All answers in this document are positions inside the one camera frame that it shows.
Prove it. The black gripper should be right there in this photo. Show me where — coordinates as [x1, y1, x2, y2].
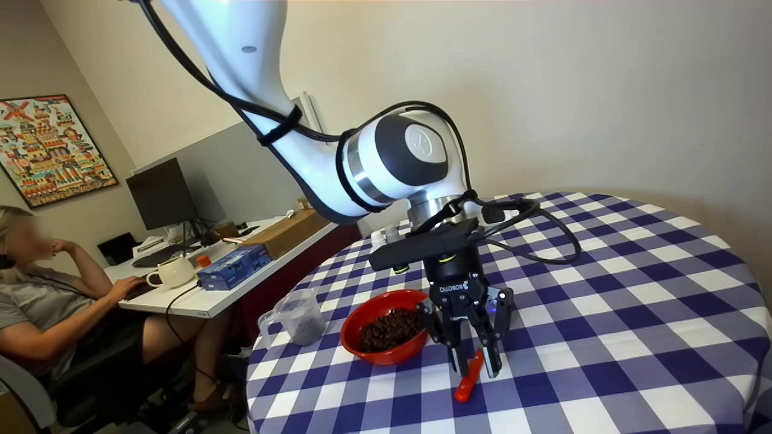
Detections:
[424, 246, 513, 379]

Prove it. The red handled metal spoon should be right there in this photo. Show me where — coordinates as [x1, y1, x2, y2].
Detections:
[453, 350, 486, 402]

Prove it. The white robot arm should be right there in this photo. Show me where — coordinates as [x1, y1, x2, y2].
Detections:
[145, 0, 512, 374]

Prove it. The red plastic bowl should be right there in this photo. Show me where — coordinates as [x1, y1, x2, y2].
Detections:
[340, 288, 426, 365]

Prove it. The blue white checkered tablecloth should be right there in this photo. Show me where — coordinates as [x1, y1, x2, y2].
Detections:
[246, 192, 769, 434]

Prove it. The clear plastic measuring cup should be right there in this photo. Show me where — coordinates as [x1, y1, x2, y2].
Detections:
[258, 293, 325, 345]

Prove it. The long cardboard box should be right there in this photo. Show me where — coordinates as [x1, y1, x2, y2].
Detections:
[246, 209, 329, 258]

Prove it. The blue box on desk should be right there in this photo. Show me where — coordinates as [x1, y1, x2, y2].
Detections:
[197, 246, 271, 288]

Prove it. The white office desk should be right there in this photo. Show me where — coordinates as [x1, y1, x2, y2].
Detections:
[124, 209, 335, 318]

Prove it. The white mug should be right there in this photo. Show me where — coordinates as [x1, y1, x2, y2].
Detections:
[145, 256, 196, 288]

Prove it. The black computer monitor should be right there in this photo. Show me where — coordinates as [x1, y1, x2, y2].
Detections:
[127, 159, 196, 228]

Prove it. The seated person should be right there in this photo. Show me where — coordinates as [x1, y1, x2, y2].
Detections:
[0, 228, 229, 411]

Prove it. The colourful framed picture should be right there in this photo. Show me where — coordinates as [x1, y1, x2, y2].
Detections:
[0, 93, 119, 209]

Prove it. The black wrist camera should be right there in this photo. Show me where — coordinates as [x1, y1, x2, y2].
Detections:
[369, 218, 486, 270]

